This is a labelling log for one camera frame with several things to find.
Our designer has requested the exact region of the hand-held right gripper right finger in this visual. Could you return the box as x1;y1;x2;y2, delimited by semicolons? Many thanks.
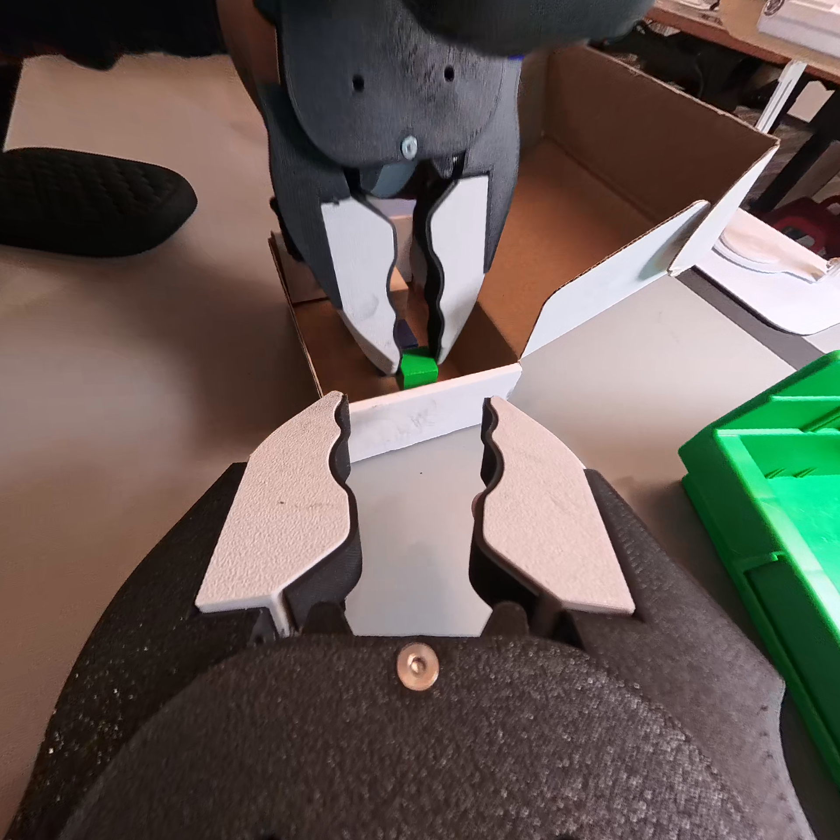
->
469;395;637;616

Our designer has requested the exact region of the red stool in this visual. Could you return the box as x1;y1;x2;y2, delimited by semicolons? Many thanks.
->
771;197;840;253

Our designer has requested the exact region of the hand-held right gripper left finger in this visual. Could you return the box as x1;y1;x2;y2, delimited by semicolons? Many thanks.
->
195;391;364;637

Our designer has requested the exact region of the green plastic bin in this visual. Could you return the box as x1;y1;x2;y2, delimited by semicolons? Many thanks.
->
678;350;840;782

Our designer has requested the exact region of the cardboard box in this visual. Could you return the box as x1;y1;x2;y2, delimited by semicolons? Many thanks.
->
217;0;781;464

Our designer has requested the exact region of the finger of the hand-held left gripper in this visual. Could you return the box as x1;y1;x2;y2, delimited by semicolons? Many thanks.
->
320;194;418;376
422;173;491;366

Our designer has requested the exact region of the small green block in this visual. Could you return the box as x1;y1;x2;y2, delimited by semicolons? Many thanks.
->
398;350;440;390

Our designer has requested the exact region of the person's dark clothing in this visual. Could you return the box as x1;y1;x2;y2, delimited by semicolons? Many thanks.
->
0;0;224;72

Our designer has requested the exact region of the white flat board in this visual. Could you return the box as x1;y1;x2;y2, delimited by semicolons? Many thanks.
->
692;209;840;337

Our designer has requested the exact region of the white box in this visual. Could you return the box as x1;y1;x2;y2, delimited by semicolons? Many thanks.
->
758;0;840;56

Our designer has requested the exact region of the black chair armrest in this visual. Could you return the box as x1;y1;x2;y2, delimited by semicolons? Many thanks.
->
0;147;198;258

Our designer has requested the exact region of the grey desk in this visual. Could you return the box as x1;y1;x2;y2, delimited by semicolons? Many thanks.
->
0;56;840;840

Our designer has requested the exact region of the wooden table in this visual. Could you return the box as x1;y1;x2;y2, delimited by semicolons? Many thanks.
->
646;0;840;135

